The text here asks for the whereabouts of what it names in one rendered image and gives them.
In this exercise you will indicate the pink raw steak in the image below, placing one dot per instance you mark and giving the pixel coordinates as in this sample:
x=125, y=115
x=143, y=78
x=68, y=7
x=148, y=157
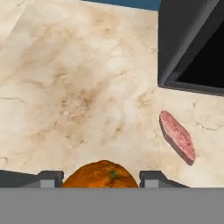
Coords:
x=178, y=136

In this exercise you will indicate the orange tangerine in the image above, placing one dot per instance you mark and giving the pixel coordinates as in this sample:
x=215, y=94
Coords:
x=100, y=175

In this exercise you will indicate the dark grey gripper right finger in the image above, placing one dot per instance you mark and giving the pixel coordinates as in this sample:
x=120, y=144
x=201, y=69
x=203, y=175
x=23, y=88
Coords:
x=152, y=176

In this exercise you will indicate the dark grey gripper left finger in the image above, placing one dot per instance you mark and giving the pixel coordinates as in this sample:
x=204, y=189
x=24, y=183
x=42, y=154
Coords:
x=49, y=176

